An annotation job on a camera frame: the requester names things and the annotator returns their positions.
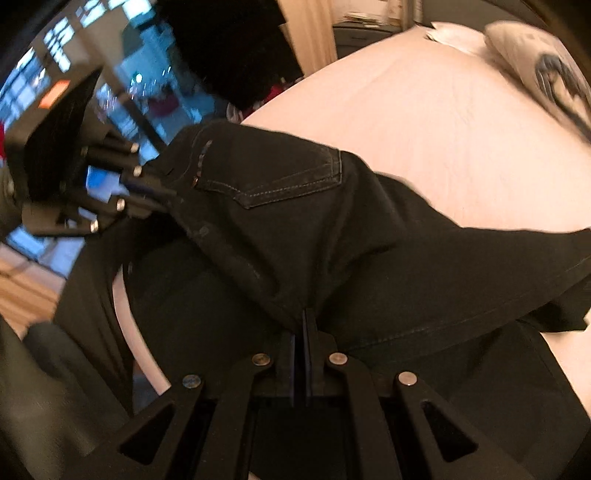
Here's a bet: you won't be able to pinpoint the grey sleeved left forearm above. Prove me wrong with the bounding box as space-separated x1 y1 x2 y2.
1 321 129 479

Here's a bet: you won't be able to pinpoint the grey bedside table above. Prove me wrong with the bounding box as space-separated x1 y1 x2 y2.
332 22 402 59

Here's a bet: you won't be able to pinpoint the cream curtain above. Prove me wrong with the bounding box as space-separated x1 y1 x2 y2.
279 0 337 77

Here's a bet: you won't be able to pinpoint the black denim pants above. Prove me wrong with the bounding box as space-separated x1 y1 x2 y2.
54 122 590 479

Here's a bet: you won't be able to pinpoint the black garment on stand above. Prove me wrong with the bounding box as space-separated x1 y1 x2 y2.
154 0 304 110

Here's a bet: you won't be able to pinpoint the white pillow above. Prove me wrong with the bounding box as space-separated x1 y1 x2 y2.
426 22 495 58

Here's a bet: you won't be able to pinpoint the cream and blue duvet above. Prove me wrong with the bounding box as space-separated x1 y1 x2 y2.
484 21 590 140

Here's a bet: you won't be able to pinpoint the items on bedside table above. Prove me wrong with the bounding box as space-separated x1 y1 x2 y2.
344 11 401 28

